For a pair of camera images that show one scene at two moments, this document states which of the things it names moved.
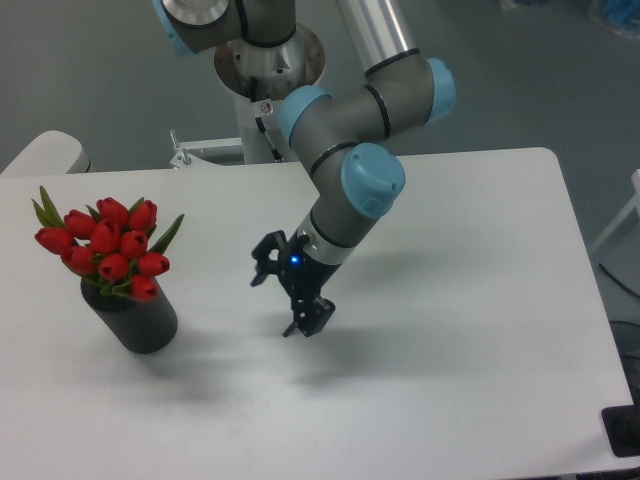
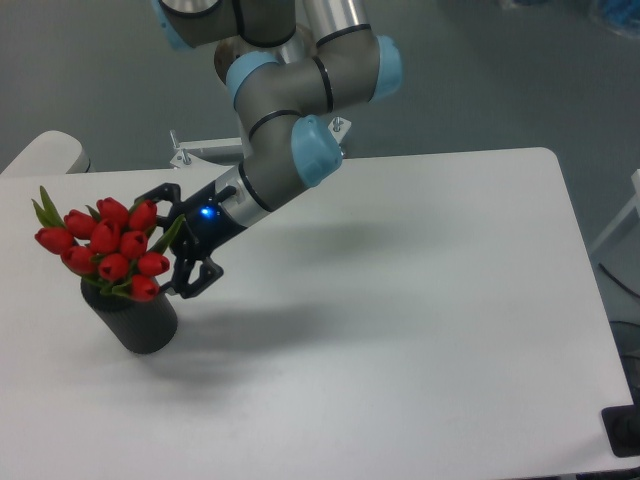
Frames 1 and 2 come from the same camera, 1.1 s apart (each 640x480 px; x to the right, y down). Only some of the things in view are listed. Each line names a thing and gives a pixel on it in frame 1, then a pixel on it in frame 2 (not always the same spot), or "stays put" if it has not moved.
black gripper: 302,275 -> 207,226
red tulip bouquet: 114,246 stays put
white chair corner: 53,152 stays put
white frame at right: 633,205 stays put
